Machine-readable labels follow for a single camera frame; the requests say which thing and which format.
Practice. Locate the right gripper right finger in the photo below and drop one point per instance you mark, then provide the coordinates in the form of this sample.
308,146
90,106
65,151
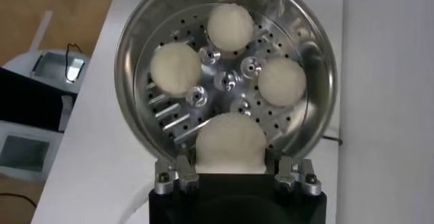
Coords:
286,174

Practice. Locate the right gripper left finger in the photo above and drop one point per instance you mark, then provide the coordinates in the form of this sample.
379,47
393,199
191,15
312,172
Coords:
184,174

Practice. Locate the grey black robot torso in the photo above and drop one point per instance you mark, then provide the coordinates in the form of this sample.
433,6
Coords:
30,103

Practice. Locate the stainless steel steamer basket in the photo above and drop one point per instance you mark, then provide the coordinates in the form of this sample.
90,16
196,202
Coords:
305,42

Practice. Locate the white steamed baozi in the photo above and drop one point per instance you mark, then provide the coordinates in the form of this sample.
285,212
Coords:
174,69
230,144
230,26
281,82

